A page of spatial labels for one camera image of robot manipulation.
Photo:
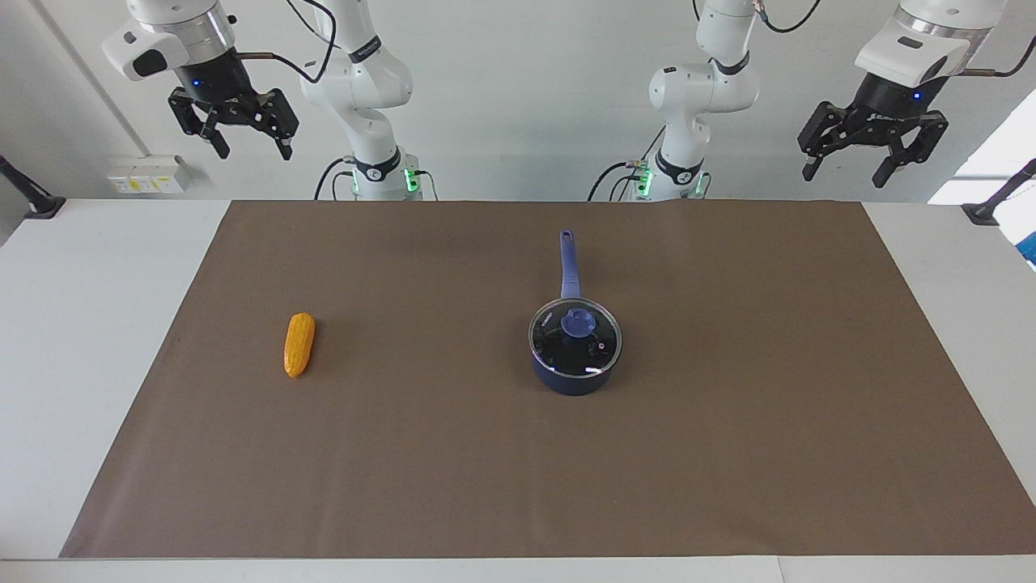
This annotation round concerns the black clamp stand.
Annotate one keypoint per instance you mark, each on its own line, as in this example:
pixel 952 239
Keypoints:
pixel 36 202
pixel 989 210

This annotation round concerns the brown table mat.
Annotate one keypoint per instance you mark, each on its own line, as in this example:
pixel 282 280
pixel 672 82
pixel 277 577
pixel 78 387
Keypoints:
pixel 405 453

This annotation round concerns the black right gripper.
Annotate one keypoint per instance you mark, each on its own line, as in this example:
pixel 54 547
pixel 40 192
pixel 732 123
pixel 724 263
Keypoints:
pixel 212 79

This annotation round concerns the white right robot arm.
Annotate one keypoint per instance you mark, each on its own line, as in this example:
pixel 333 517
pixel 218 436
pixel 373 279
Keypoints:
pixel 366 81

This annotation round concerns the dark blue saucepan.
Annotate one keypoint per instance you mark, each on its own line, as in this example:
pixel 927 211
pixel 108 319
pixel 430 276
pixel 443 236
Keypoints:
pixel 571 267

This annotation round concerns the white wall socket box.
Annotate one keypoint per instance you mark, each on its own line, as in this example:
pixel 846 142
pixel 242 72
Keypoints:
pixel 150 174

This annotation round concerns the glass lid with blue knob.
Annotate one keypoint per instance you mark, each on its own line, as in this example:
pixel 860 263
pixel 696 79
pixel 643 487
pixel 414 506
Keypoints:
pixel 576 336

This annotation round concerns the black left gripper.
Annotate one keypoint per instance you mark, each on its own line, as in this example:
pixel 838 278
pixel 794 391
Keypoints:
pixel 886 105

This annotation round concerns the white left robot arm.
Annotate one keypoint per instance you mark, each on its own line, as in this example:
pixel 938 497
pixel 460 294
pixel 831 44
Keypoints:
pixel 696 89

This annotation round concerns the yellow corn cob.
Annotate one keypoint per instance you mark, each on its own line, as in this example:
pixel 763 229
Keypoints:
pixel 299 344

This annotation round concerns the blue white box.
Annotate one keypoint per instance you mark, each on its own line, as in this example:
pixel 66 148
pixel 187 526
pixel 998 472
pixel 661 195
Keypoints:
pixel 1029 247

